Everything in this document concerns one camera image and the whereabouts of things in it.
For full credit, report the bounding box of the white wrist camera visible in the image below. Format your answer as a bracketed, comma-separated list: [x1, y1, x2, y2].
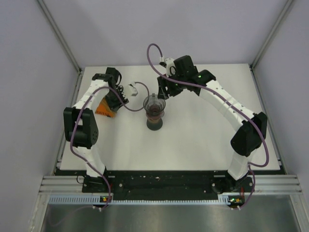
[159, 57, 176, 77]
[124, 83, 138, 99]

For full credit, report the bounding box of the grey plastic coffee dripper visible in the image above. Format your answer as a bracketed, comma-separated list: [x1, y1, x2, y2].
[143, 93, 166, 116]

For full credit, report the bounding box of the aluminium frame rail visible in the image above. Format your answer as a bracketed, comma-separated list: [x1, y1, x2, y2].
[39, 175, 303, 195]

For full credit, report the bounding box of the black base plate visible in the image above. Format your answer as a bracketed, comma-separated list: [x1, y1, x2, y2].
[55, 170, 255, 201]

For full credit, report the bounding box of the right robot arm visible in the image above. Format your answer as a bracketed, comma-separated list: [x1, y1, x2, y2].
[157, 55, 267, 191]

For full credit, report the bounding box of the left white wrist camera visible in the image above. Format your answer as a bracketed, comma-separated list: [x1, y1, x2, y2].
[124, 83, 138, 99]

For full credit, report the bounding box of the purple cable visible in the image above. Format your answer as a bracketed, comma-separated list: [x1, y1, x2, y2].
[147, 43, 269, 210]
[69, 81, 152, 213]

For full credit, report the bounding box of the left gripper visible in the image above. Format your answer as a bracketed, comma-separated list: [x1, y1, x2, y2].
[105, 87, 128, 113]

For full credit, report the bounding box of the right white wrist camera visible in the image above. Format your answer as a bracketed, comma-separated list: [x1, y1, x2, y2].
[159, 57, 176, 77]

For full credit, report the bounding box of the grey cable duct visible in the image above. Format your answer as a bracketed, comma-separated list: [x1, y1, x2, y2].
[48, 194, 236, 205]

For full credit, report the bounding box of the red rimmed coffee server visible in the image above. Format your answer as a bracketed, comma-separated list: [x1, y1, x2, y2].
[146, 111, 164, 131]

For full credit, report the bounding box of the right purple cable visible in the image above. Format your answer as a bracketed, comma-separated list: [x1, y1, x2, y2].
[147, 43, 269, 210]

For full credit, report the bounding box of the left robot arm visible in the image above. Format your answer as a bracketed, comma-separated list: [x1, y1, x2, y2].
[63, 67, 128, 192]

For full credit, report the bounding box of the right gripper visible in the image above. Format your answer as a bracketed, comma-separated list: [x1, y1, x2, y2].
[157, 71, 186, 101]

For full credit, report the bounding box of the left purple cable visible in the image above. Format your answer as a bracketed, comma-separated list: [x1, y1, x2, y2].
[69, 81, 152, 213]

